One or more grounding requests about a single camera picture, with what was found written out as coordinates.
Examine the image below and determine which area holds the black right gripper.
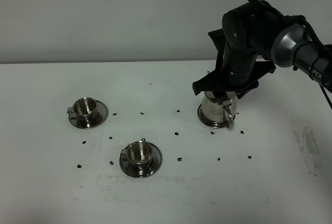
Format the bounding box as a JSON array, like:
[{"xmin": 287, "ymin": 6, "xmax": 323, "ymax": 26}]
[{"xmin": 192, "ymin": 3, "xmax": 275, "ymax": 99}]

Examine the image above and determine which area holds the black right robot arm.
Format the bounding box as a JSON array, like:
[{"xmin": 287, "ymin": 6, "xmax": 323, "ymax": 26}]
[{"xmin": 192, "ymin": 3, "xmax": 331, "ymax": 99}]

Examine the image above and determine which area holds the steel teacup near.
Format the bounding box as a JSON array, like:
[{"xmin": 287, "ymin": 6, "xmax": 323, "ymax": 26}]
[{"xmin": 120, "ymin": 141, "xmax": 153, "ymax": 165}]

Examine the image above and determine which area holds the steel teacup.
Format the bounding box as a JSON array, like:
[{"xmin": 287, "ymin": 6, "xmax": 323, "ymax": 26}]
[
  {"xmin": 67, "ymin": 97, "xmax": 98, "ymax": 122},
  {"xmin": 120, "ymin": 141, "xmax": 153, "ymax": 165}
]

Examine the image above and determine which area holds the steel saucer near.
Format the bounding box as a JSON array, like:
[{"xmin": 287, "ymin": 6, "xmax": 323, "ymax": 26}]
[{"xmin": 119, "ymin": 141, "xmax": 162, "ymax": 178}]

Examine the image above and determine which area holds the steel saucer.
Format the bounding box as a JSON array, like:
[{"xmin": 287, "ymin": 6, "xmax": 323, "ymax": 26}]
[
  {"xmin": 119, "ymin": 141, "xmax": 162, "ymax": 178},
  {"xmin": 67, "ymin": 100, "xmax": 108, "ymax": 130}
]

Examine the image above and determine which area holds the steel saucer far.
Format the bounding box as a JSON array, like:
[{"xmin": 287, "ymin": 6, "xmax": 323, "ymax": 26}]
[{"xmin": 67, "ymin": 100, "xmax": 108, "ymax": 130}]

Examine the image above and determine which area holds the steel teacup far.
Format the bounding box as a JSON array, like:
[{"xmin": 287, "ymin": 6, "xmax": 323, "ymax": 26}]
[{"xmin": 67, "ymin": 97, "xmax": 98, "ymax": 122}]

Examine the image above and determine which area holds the black braided cable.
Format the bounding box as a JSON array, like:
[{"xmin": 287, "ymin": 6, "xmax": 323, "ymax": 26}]
[{"xmin": 242, "ymin": 0, "xmax": 332, "ymax": 110}]

